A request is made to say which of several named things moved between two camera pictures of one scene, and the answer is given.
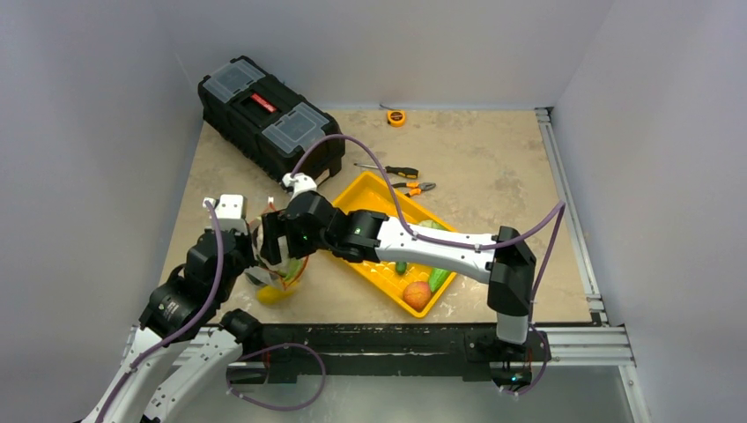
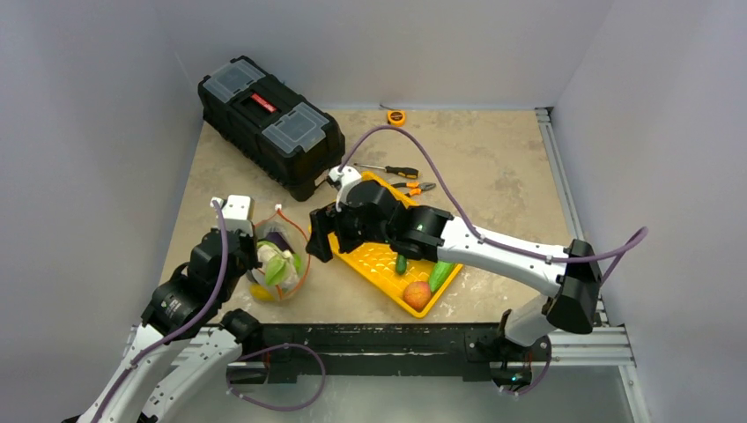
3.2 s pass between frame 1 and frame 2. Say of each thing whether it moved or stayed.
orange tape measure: stayed
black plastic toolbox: stayed
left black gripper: stayed
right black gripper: moved
